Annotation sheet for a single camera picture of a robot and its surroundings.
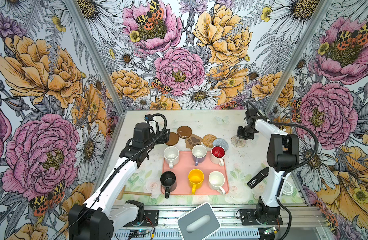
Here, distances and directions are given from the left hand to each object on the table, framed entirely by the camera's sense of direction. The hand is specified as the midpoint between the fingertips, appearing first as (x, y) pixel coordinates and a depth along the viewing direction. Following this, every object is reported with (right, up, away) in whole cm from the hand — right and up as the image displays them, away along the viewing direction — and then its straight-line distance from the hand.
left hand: (164, 135), depth 80 cm
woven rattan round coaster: (+26, -5, +25) cm, 37 cm away
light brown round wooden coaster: (+3, -5, +25) cm, 25 cm away
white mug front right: (+29, -25, +4) cm, 38 cm away
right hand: (+46, -4, +19) cm, 50 cm away
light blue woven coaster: (+35, -6, +22) cm, 41 cm away
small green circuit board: (-11, -45, -9) cm, 47 cm away
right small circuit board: (+51, -44, -9) cm, 68 cm away
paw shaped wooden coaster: (+16, -5, +25) cm, 30 cm away
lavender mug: (+20, -12, +16) cm, 28 cm away
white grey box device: (+18, -41, -8) cm, 46 cm away
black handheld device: (+51, -24, +3) cm, 56 cm away
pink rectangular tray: (+11, -19, +11) cm, 24 cm away
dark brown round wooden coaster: (+10, +1, +29) cm, 31 cm away
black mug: (+2, -27, +5) cm, 27 cm away
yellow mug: (+17, -25, +7) cm, 31 cm away
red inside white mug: (+31, -13, +15) cm, 37 cm away
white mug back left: (+2, -13, +15) cm, 20 cm away
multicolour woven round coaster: (+46, -6, +22) cm, 52 cm away
